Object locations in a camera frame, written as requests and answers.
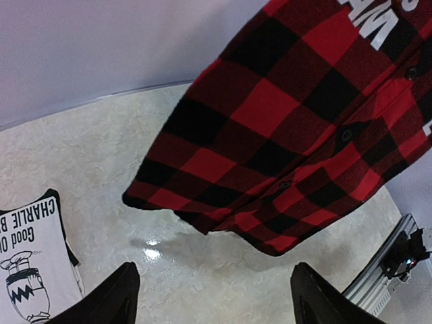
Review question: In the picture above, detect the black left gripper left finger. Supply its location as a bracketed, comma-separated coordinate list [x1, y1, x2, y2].
[47, 262, 140, 324]

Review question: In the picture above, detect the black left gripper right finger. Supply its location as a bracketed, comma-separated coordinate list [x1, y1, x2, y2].
[290, 263, 387, 323]

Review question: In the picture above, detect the white and green t-shirt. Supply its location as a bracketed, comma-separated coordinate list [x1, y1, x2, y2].
[1, 189, 86, 323]

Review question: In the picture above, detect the red black plaid flannel shirt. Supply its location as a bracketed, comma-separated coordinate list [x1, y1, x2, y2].
[122, 0, 431, 257]

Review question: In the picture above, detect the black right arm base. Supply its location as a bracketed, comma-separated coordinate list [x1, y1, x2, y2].
[381, 227, 431, 281]

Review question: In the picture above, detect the aluminium front rail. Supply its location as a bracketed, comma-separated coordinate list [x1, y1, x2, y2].
[342, 213, 431, 317]

